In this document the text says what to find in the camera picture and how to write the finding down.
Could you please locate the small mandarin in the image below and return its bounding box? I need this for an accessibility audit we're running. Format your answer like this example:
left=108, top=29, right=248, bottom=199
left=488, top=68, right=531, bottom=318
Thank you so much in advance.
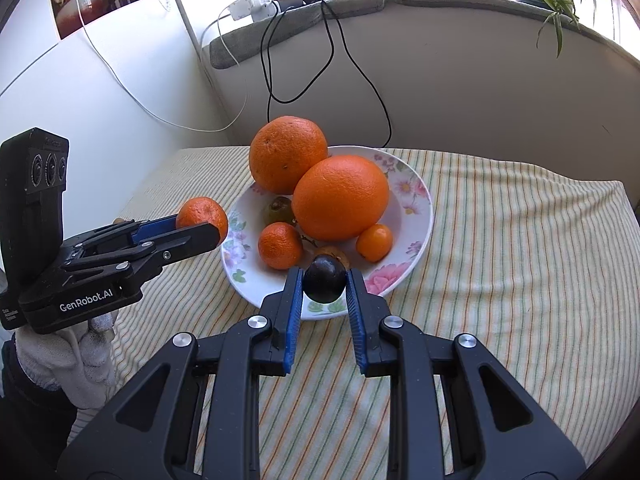
left=176, top=196, right=229, bottom=243

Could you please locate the mandarin with stem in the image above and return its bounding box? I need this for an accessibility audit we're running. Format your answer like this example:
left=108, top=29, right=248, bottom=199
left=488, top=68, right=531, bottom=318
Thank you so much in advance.
left=258, top=222, right=304, bottom=270

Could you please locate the green round fruit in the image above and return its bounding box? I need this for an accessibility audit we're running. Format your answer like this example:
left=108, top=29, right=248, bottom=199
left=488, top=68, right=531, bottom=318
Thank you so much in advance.
left=262, top=196, right=296, bottom=226

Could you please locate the large orange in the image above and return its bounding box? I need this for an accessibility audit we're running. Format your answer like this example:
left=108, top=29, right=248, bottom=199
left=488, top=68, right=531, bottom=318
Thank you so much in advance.
left=248, top=116, right=328, bottom=195

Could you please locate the dark plum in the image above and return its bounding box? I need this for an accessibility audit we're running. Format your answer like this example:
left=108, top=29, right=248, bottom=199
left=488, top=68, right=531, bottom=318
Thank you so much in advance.
left=303, top=254, right=347, bottom=304

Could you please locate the small brown fruit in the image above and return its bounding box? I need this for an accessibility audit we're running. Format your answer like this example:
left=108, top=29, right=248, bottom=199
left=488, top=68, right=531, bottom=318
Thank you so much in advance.
left=314, top=245, right=350, bottom=270

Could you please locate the medium orange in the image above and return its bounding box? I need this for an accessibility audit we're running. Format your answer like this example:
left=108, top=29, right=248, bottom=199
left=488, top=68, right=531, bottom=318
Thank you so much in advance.
left=292, top=155, right=390, bottom=242

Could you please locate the small kumquat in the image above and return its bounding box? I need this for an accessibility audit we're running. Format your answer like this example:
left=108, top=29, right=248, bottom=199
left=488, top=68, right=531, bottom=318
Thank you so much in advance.
left=356, top=223, right=394, bottom=263

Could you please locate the left hand white glove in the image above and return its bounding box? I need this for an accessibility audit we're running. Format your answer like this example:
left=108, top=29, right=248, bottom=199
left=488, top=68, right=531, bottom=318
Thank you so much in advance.
left=14, top=310, right=119, bottom=410

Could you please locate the grey sill cushion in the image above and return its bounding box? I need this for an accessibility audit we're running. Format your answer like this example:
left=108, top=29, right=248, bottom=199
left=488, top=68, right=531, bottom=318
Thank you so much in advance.
left=205, top=0, right=639, bottom=90

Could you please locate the floral white plate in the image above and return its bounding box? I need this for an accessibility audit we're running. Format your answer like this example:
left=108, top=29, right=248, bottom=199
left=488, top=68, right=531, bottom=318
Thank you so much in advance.
left=220, top=145, right=434, bottom=308

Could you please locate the white power strip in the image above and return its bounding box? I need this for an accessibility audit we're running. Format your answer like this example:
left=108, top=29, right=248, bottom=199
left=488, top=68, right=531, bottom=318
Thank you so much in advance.
left=228, top=0, right=279, bottom=23

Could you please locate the left black camera box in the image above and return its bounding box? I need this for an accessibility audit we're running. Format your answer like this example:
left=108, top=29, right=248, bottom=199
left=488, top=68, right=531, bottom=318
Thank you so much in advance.
left=1, top=128, right=70, bottom=330

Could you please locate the white cable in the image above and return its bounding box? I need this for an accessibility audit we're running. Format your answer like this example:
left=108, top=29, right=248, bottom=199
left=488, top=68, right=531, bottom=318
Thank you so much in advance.
left=60, top=0, right=249, bottom=134

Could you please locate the black cable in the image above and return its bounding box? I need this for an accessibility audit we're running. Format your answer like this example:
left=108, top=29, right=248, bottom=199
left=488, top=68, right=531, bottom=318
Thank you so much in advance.
left=259, top=0, right=394, bottom=149

